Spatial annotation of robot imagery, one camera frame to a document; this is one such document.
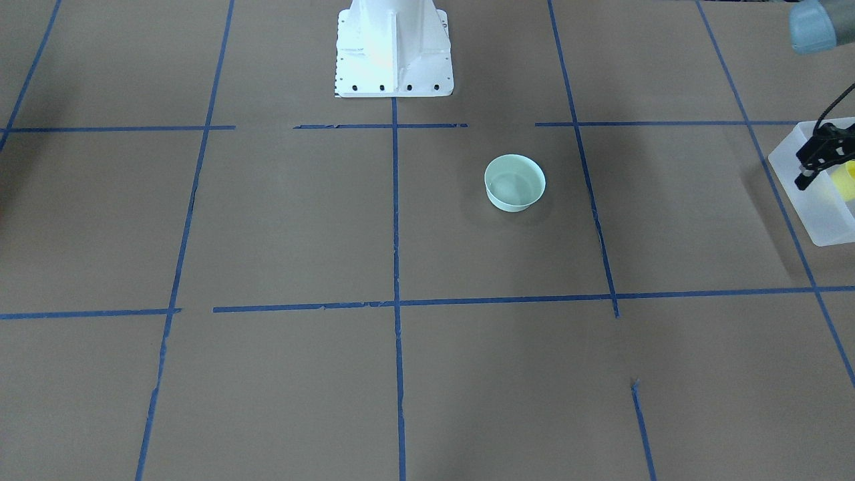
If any yellow plastic cup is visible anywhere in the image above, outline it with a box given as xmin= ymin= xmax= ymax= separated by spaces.
xmin=830 ymin=160 xmax=855 ymax=203

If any light green bowl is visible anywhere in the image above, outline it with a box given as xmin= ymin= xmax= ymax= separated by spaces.
xmin=483 ymin=154 xmax=547 ymax=213

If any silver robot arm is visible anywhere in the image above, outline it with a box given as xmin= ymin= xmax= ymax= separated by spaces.
xmin=789 ymin=1 xmax=854 ymax=191

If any clear plastic bin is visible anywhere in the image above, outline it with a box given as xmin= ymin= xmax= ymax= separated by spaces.
xmin=767 ymin=122 xmax=854 ymax=247

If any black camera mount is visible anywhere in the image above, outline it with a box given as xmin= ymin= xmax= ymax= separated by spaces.
xmin=796 ymin=122 xmax=854 ymax=176

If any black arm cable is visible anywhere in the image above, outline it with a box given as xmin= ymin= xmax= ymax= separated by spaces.
xmin=815 ymin=83 xmax=855 ymax=134

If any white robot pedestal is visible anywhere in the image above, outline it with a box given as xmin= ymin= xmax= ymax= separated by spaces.
xmin=334 ymin=1 xmax=455 ymax=98

